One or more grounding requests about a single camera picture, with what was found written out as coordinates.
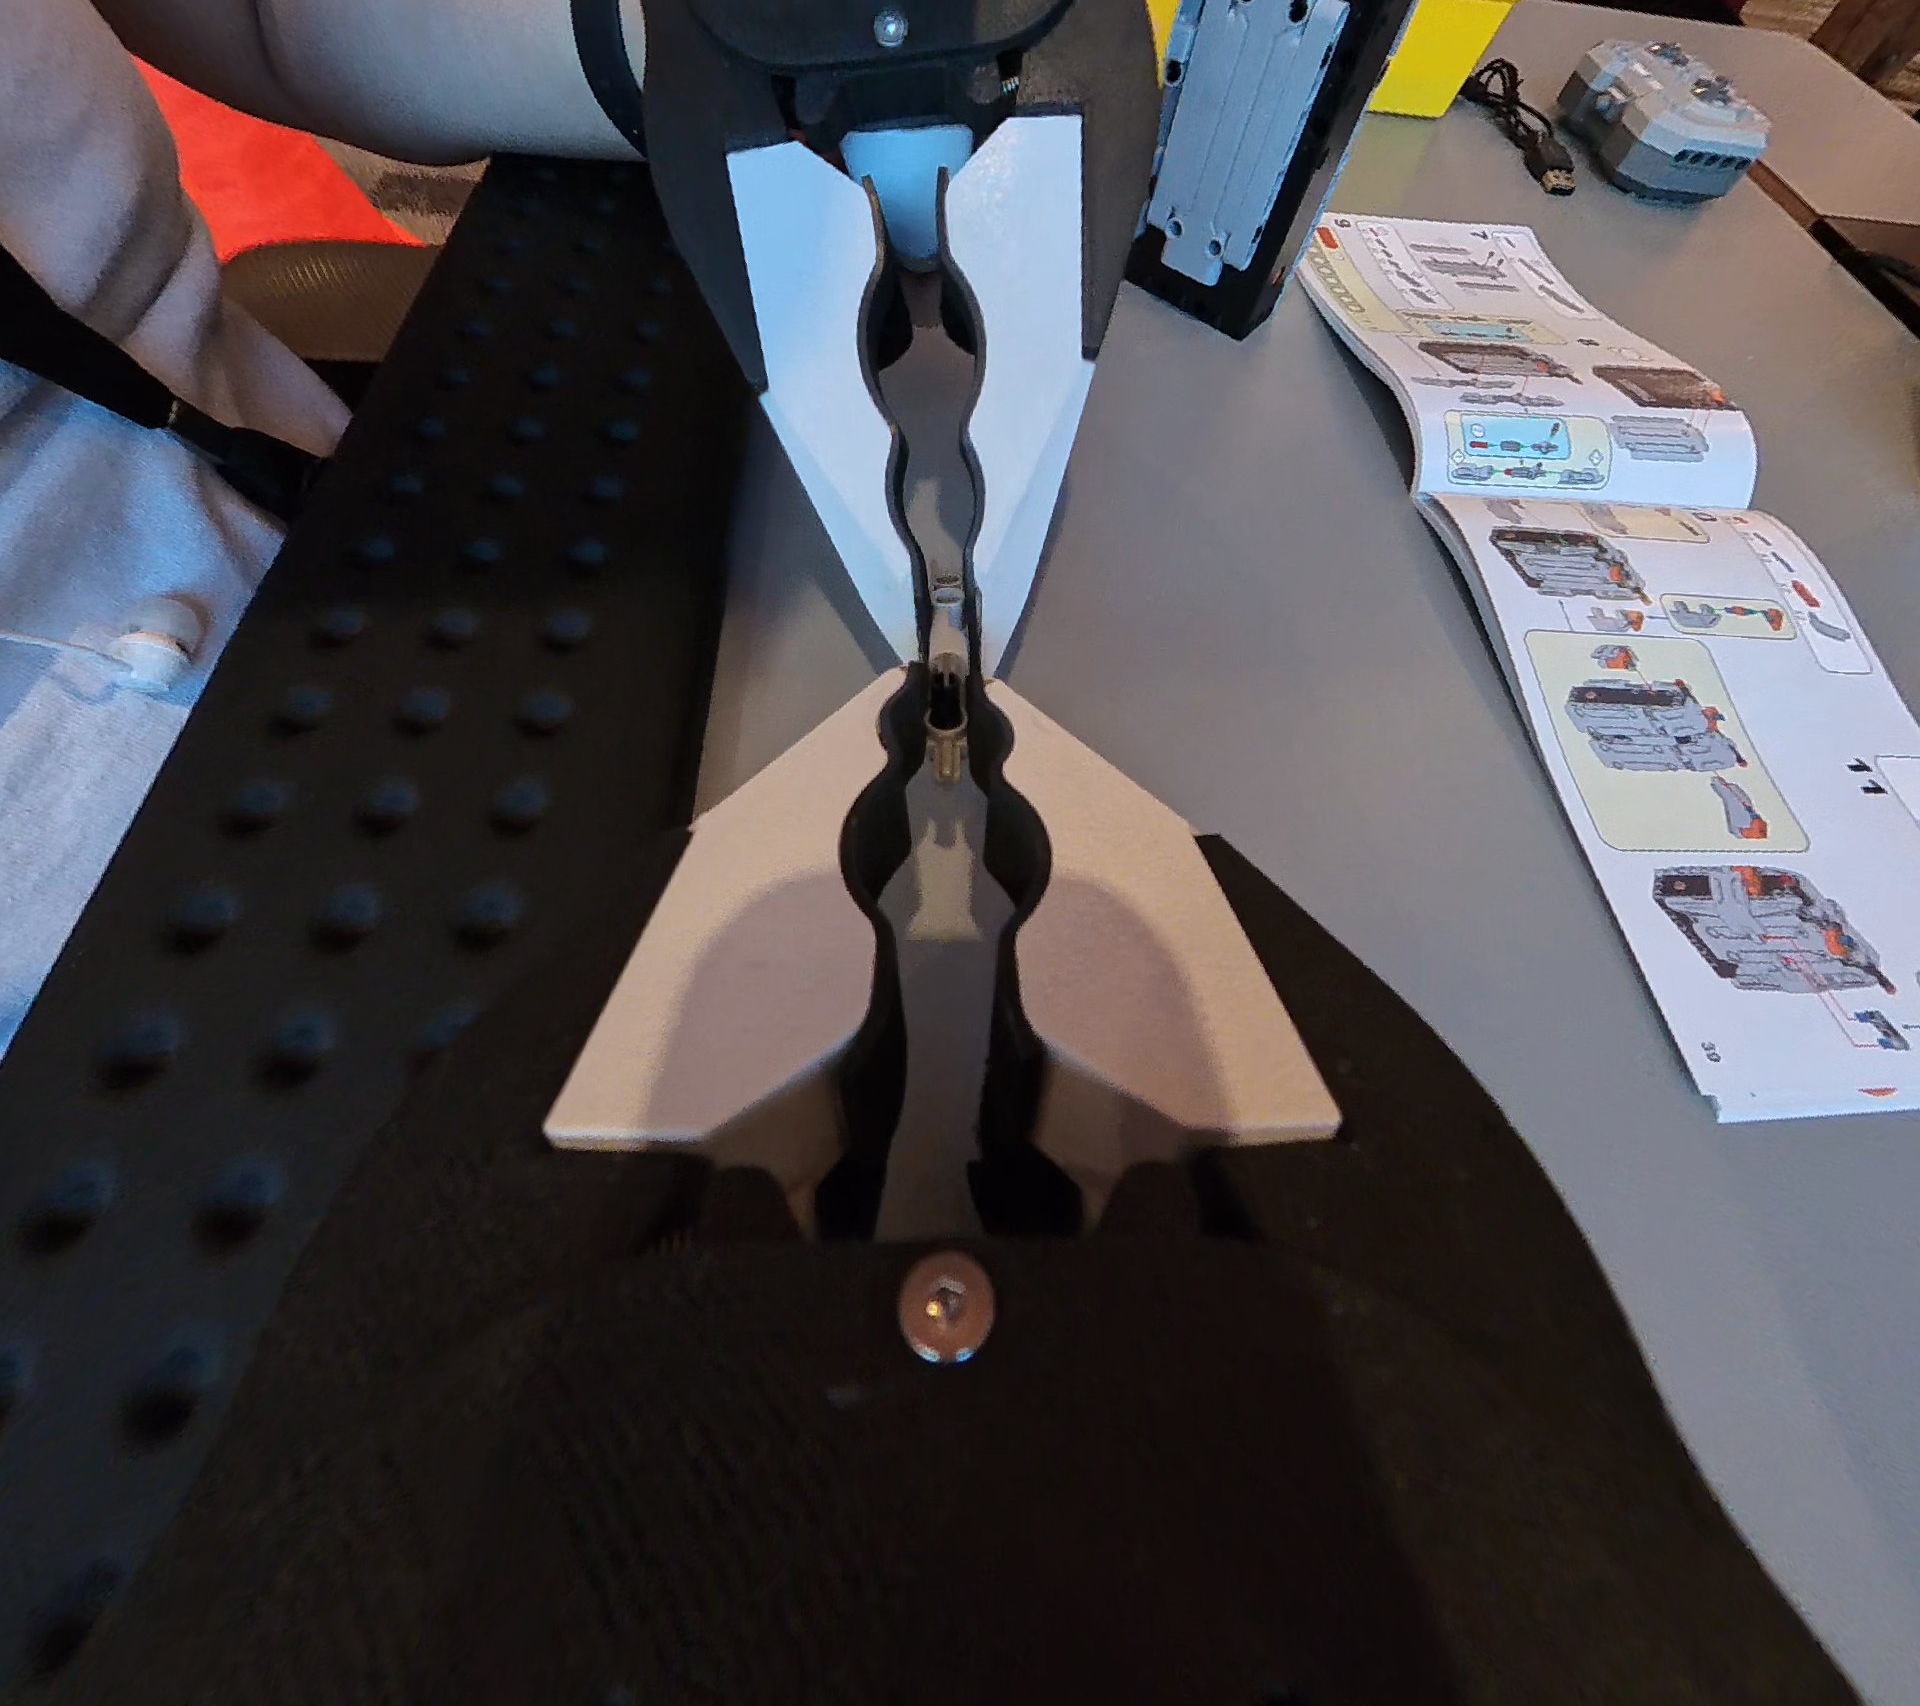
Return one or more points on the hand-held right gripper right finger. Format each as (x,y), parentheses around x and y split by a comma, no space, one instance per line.
(1170,986)

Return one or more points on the black studded mat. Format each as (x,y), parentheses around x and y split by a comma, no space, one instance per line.
(375,686)

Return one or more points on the black grey brick block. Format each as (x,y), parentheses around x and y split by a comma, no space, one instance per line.
(1260,86)

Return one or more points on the tan brick pin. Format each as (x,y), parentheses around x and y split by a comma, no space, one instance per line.
(951,730)

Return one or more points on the tan mesh chair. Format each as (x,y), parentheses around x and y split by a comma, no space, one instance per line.
(330,296)

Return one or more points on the black wristband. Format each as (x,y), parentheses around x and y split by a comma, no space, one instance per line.
(601,11)

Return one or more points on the white earphone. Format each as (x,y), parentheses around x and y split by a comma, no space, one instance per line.
(159,645)

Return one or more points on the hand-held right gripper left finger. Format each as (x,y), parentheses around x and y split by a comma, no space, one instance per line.
(720,986)

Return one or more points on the grey desk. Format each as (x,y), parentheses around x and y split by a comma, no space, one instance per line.
(1274,686)

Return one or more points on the large orange traffic cone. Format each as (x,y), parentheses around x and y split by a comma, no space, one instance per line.
(254,176)

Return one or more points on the grey remote control unit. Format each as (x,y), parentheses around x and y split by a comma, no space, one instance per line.
(1650,125)

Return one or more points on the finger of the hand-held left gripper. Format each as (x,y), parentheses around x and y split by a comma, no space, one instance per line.
(1034,280)
(811,296)

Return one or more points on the white instruction booklet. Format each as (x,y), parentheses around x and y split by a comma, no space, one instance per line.
(1650,716)

